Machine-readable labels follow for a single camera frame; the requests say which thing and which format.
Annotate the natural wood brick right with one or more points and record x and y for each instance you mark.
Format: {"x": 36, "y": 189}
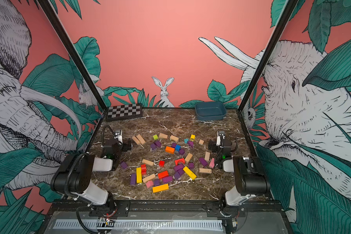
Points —
{"x": 205, "y": 171}

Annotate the orange brick centre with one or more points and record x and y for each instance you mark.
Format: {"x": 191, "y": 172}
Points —
{"x": 170, "y": 150}

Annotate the natural wood brick upright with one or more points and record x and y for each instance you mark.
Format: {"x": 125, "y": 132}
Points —
{"x": 188, "y": 157}

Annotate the small red cube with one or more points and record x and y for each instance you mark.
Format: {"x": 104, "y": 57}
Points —
{"x": 161, "y": 163}

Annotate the blue cube centre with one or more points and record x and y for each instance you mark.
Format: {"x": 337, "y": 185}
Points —
{"x": 177, "y": 147}

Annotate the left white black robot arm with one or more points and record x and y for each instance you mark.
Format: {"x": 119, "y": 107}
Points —
{"x": 73, "y": 177}

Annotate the pink brick right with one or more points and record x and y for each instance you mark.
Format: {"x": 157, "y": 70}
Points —
{"x": 212, "y": 163}

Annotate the upright yellow brick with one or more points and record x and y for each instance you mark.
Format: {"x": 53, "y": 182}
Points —
{"x": 139, "y": 175}

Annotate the pink brick front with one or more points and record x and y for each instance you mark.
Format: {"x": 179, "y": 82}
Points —
{"x": 149, "y": 184}

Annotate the long yellow brick front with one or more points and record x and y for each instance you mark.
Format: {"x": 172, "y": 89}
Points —
{"x": 160, "y": 188}

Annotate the natural wood brick pair left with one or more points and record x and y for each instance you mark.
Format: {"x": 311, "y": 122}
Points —
{"x": 138, "y": 139}

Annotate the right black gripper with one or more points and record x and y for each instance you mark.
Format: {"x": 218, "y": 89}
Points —
{"x": 212, "y": 146}

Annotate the red stacked brick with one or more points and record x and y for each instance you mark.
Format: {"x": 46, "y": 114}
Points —
{"x": 143, "y": 169}

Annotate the teal plastic storage bin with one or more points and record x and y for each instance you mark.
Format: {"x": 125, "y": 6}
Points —
{"x": 210, "y": 111}

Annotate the small yellow cube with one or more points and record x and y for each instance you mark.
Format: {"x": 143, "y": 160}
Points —
{"x": 192, "y": 137}

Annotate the angled yellow brick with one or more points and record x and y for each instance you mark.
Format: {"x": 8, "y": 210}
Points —
{"x": 189, "y": 173}

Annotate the purple bricks back left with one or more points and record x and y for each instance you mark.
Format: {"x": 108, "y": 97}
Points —
{"x": 156, "y": 145}

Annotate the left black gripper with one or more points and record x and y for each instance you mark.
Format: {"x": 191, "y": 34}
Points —
{"x": 126, "y": 146}

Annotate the black white checkerboard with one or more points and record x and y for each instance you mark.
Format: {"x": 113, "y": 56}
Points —
{"x": 124, "y": 112}

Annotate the natural wood brick middle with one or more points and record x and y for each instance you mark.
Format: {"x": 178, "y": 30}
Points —
{"x": 147, "y": 162}

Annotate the natural wood brick front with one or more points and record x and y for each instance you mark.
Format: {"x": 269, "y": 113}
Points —
{"x": 148, "y": 178}

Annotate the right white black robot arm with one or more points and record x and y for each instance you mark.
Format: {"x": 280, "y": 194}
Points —
{"x": 249, "y": 174}

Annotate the orange red brick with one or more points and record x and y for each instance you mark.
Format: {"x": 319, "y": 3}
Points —
{"x": 163, "y": 174}

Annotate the pink brick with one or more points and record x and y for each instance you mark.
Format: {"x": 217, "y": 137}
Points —
{"x": 212, "y": 163}
{"x": 149, "y": 184}

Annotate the red arch brick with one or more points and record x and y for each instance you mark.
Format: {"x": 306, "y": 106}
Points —
{"x": 179, "y": 161}

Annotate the metal front rail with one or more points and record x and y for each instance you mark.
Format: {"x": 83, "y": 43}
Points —
{"x": 205, "y": 225}

